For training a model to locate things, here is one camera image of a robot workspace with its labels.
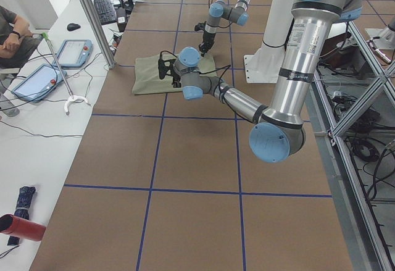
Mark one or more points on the lower blue teach pendant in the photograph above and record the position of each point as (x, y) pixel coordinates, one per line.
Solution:
(39, 83)

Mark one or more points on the black computer keyboard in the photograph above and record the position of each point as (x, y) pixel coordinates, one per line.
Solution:
(106, 11)

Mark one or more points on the red cylindrical bottle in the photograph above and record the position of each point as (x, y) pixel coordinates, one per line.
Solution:
(22, 228)

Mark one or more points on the dark blue folded umbrella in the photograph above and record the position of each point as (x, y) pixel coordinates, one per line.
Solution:
(21, 211)

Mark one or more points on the seated person in grey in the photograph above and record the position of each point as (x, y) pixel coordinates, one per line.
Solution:
(17, 41)

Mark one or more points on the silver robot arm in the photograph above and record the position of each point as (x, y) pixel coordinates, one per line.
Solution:
(278, 130)
(220, 10)

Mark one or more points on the upper blue teach pendant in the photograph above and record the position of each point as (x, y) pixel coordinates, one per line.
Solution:
(73, 54)

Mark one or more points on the olive green long-sleeve shirt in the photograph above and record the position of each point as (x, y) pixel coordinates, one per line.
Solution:
(147, 79)

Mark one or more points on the blue teach pendant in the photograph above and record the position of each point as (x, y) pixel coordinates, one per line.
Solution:
(73, 54)
(39, 83)

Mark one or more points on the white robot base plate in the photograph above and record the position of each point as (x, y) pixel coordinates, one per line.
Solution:
(261, 68)

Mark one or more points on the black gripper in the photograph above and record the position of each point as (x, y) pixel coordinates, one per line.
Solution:
(176, 78)
(206, 39)

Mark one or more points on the black computer mouse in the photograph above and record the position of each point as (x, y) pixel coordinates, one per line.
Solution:
(73, 26)

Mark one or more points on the grey aluminium post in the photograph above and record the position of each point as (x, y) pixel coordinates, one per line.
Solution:
(96, 26)

